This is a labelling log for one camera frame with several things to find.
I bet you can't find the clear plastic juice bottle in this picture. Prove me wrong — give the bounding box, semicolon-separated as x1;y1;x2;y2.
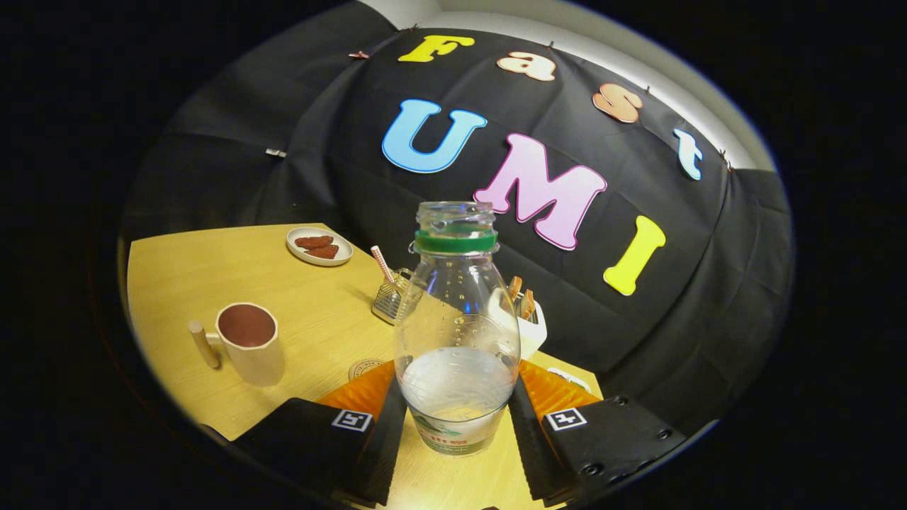
393;201;522;457

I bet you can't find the white toaster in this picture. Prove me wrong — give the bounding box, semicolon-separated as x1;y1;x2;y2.
489;287;548;361

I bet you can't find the cream cup with wooden handle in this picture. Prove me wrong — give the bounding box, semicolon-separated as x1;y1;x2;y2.
188;302;286;387

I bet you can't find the white round plate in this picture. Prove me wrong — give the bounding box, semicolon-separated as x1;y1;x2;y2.
286;226;354;267

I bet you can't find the black backdrop cloth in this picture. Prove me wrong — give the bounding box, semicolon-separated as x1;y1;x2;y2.
120;4;794;433

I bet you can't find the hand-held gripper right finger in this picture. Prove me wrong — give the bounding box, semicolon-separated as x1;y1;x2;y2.
506;358;688;508

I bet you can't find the wooden table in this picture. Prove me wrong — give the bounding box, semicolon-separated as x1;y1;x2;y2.
126;223;604;510

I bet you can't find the red striped straw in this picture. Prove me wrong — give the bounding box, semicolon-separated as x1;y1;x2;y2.
370;245;398;285

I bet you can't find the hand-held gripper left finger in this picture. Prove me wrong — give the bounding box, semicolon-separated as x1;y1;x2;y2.
230;358;410;508

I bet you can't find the wire mesh basket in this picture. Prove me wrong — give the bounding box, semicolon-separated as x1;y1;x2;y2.
371;268;415;326

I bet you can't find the white divided snack tray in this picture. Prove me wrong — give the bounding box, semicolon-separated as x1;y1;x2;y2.
547;367;592;394

